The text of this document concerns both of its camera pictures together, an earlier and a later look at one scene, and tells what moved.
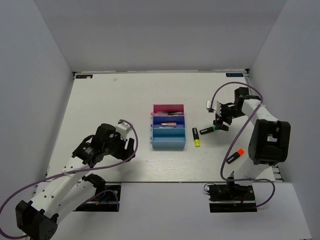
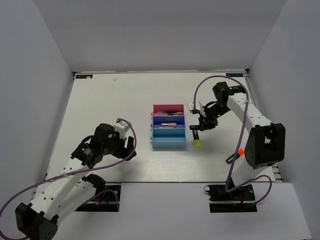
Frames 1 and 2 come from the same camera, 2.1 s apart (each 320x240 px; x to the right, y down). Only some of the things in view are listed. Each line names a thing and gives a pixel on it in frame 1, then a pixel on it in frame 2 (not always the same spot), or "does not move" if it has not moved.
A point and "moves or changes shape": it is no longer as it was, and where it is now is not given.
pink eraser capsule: x=169 y=124 does not move
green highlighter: x=209 y=129 moves or changes shape
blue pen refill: x=169 y=114 does not move
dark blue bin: x=157 y=120 does not move
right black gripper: x=219 y=123 → x=206 y=122
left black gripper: x=124 y=153 does not move
